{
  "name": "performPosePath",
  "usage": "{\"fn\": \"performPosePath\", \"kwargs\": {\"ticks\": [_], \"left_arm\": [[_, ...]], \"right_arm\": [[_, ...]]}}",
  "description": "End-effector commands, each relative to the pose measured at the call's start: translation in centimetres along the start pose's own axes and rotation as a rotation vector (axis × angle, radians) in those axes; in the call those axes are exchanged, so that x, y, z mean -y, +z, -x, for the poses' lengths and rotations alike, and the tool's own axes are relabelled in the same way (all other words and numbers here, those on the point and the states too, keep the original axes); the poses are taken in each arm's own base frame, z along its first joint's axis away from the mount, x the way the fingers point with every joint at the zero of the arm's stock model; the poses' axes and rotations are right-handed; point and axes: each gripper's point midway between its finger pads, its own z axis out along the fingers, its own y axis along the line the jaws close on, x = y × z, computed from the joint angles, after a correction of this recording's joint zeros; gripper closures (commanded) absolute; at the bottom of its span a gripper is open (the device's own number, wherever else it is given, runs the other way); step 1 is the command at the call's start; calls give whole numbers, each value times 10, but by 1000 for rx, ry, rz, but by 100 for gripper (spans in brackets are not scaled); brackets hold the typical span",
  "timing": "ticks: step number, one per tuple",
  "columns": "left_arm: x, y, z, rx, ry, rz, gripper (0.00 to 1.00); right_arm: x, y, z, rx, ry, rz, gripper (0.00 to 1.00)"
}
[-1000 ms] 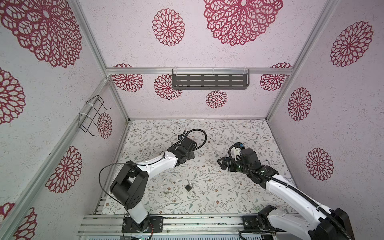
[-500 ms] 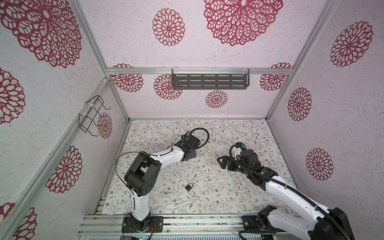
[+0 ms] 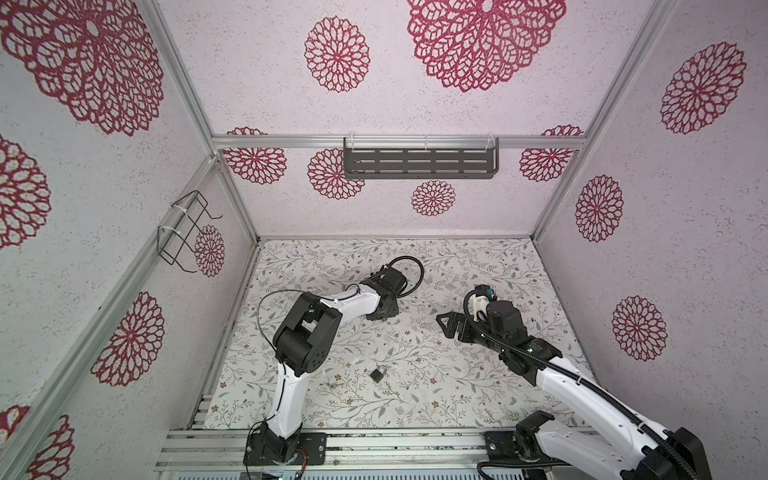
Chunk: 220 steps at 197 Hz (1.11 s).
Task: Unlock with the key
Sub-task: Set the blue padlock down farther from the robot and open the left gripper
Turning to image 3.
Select black corrugated cable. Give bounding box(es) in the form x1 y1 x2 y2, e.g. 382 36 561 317
461 287 703 480
383 255 426 298

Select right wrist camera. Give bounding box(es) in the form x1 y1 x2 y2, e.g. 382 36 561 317
463 284 497 322

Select left thin black cable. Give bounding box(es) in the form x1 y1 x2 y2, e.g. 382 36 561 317
256 289 361 361

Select grey slotted wall shelf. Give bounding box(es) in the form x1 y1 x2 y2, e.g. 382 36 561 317
342 138 499 180

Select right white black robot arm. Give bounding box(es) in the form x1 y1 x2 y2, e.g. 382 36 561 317
436 290 712 479

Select right black corrugated cable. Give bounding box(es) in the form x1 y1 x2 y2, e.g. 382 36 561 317
461 287 703 480

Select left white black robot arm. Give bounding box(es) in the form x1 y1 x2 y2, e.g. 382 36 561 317
243 263 414 467

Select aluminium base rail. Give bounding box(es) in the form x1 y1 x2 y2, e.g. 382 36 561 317
154 428 488 479

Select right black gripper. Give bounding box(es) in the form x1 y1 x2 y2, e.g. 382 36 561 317
436 311 507 358

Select left black corrugated cable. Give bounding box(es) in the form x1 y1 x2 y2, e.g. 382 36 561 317
383 255 426 298

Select black wire wall basket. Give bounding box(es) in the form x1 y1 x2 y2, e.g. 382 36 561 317
155 190 226 278

